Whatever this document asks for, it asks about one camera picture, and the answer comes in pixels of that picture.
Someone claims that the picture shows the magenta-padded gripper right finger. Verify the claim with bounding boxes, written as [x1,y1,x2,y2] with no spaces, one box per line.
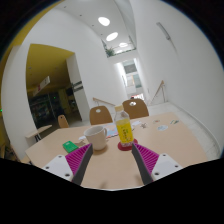
[130,142,184,186]

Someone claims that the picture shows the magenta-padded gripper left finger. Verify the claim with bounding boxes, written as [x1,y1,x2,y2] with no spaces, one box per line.
[41,143,95,187]

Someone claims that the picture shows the clear bottle with yellow drink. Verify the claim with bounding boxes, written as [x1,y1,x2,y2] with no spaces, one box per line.
[113,105,135,149]

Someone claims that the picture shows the small green box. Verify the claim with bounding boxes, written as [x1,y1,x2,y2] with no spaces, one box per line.
[62,140,80,154]

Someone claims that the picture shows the white blue printed sticker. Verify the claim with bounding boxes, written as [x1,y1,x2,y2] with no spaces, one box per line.
[156,124,169,132]

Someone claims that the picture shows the light wooden side table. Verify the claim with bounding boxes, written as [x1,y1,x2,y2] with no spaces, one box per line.
[24,124,54,143]

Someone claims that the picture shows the small wooden chair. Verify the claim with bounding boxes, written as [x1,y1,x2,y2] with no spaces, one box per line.
[57,114,71,130]

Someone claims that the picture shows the white ceramic mug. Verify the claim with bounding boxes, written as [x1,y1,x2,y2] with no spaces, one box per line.
[83,125,110,152]

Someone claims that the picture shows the flat round red coaster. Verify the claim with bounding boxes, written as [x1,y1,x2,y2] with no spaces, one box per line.
[117,138,139,152]

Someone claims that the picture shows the shop shelf unit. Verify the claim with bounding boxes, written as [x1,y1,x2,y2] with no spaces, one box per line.
[29,93,61,130]

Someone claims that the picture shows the wooden chair with oval hole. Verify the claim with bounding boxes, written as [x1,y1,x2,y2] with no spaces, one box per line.
[88,105,114,126]
[122,98,150,120]

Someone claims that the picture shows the pastel colourful paper sheet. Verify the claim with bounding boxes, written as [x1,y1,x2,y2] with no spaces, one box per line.
[105,122,118,139]

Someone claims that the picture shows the wooden stair handrail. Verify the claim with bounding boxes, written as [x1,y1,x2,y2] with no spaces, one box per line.
[151,79,166,105]
[92,97,116,108]

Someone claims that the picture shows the white hanging sign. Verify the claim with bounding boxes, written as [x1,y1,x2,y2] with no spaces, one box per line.
[32,75,52,98]

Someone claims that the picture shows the dark pillar sign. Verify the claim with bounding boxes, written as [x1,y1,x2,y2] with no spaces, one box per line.
[71,80,84,93]

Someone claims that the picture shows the green balcony plant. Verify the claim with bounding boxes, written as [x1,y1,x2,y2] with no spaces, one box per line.
[104,47,116,58]

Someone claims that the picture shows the oval ceiling lights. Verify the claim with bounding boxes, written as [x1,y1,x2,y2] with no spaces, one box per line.
[97,16,129,49]

